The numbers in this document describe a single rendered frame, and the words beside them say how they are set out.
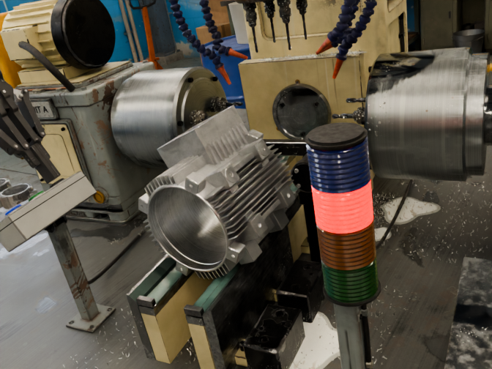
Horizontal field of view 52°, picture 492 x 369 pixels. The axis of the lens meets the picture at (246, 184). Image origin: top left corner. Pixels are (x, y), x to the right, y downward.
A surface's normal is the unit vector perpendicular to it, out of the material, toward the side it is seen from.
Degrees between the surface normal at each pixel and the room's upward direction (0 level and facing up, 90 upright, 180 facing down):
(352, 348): 90
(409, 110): 66
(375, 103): 58
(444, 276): 0
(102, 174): 90
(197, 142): 90
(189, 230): 50
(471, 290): 0
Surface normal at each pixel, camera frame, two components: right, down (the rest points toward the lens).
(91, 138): -0.43, 0.44
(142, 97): -0.43, -0.28
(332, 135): -0.17, -0.89
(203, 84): 0.88, 0.05
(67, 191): 0.71, -0.36
